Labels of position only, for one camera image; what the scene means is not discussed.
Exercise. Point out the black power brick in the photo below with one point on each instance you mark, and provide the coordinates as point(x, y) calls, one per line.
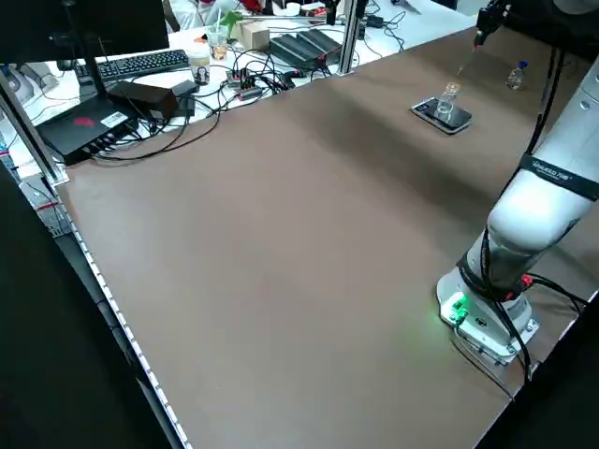
point(145, 98)

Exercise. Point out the silver electronic balance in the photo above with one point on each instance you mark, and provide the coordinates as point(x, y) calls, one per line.
point(456, 121)

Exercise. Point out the black monitor with stand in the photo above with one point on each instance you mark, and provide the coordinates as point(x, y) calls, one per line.
point(70, 23)

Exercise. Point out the white desk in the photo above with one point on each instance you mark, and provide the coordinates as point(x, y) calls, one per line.
point(412, 23)

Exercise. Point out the red bulb glass dropper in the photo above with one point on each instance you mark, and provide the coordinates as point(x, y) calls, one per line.
point(477, 39)

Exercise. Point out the clear dropper bottle blue cap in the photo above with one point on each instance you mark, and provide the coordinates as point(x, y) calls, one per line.
point(516, 77)

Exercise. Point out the clear glass bottle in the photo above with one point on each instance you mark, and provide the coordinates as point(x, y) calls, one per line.
point(447, 103)

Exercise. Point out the usb hub with plugs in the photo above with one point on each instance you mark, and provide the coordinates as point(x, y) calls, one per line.
point(245, 89)

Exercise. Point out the black mini computer red logo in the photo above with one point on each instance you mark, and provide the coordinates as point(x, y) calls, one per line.
point(79, 128)

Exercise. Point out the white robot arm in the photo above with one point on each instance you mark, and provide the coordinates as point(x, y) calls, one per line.
point(529, 220)

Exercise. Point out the printed paper cup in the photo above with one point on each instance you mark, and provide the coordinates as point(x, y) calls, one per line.
point(199, 65)

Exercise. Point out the aluminium camera post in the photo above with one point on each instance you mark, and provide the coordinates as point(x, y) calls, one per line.
point(348, 37)

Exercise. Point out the small black adapter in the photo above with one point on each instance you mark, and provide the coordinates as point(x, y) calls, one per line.
point(185, 106)

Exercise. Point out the aluminium frame post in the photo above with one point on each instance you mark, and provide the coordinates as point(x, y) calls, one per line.
point(28, 131)

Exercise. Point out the cardboard box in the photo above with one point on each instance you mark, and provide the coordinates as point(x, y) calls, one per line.
point(255, 35)

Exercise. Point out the black keyboard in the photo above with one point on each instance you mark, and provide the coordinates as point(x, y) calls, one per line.
point(140, 63)

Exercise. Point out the clear plastic cup with straw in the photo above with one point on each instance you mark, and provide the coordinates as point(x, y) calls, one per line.
point(217, 47)

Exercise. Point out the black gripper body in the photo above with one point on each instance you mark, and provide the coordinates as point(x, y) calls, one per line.
point(491, 14)

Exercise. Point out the black ridged tray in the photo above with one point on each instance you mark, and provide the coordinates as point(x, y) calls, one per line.
point(304, 44)

